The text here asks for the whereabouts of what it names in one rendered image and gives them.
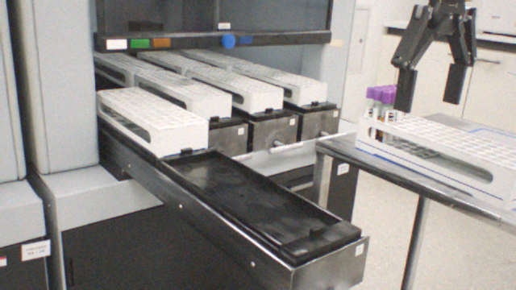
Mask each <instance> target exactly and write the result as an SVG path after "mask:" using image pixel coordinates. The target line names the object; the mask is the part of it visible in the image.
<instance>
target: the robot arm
mask: <svg viewBox="0 0 516 290"><path fill-rule="evenodd" d="M472 1H473V0H429V2H428V5H427V6H423V5H414V7H413V9H412V15H411V19H410V22H409V24H408V26H407V28H406V30H405V32H404V34H403V36H402V39H401V41H400V43H399V45H398V46H397V49H396V51H395V53H394V54H393V58H392V60H391V61H390V63H391V65H393V66H394V67H395V68H399V74H398V79H397V90H396V95H395V100H394V105H393V109H394V110H397V111H401V112H403V113H406V114H409V113H410V110H411V105H412V101H413V96H414V87H415V83H416V78H417V74H418V70H417V69H414V68H415V67H416V65H417V64H418V62H419V61H420V60H421V58H422V56H423V55H424V53H425V52H426V51H427V49H428V48H429V47H430V45H431V43H432V42H433V40H434V39H436V38H438V37H439V36H440V35H445V36H446V37H447V41H448V44H449V47H450V50H451V54H452V58H453V60H454V64H450V66H449V69H448V74H447V81H446V85H445V90H444V94H443V102H446V103H450V104H452V105H456V106H458V105H459V104H460V99H461V95H462V91H463V87H464V81H465V77H466V72H467V69H468V66H470V67H472V66H474V65H475V62H476V61H477V47H476V12H477V8H476V7H474V6H466V2H472ZM468 53H471V55H469V54H468ZM400 57H402V58H401V59H400Z"/></svg>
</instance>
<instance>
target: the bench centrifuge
mask: <svg viewBox="0 0 516 290"><path fill-rule="evenodd" d="M476 29H477V30H478V31H482V33H485V34H491V32H496V33H502V34H509V35H516V0H481V6H480V10H479V15H478V18H477V22H476Z"/></svg>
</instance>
